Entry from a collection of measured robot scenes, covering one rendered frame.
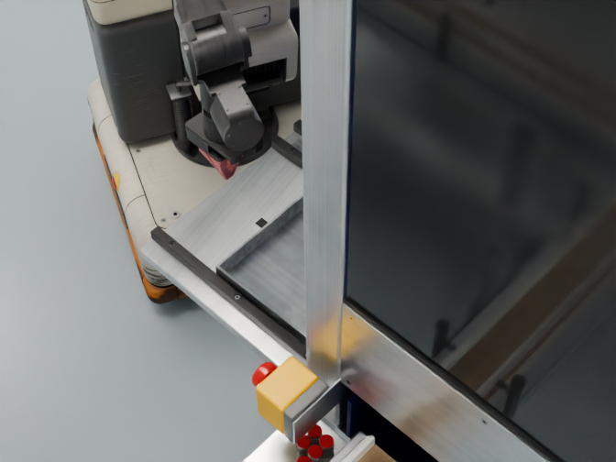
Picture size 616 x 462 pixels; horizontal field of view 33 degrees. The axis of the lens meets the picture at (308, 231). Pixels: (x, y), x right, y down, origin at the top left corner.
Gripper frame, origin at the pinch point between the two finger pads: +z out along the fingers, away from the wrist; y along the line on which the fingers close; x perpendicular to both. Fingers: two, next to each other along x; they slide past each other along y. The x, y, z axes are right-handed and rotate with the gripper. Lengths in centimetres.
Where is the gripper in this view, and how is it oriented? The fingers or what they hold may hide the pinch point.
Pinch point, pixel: (227, 172)
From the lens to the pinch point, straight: 158.1
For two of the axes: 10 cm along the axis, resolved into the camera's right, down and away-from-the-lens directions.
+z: 0.0, 6.4, 7.7
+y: 7.1, 5.4, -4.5
